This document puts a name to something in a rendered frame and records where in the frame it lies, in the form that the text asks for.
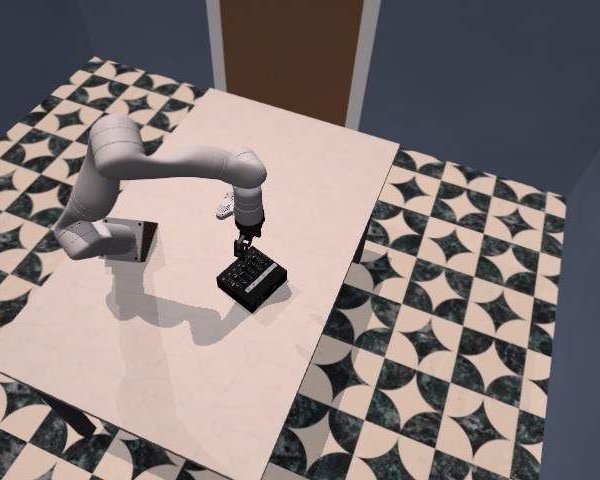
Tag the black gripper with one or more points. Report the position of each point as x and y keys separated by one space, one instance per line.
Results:
x=246 y=233

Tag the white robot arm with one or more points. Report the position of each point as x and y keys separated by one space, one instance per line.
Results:
x=119 y=155

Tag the black lighting desk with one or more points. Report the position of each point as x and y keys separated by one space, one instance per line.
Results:
x=254 y=282

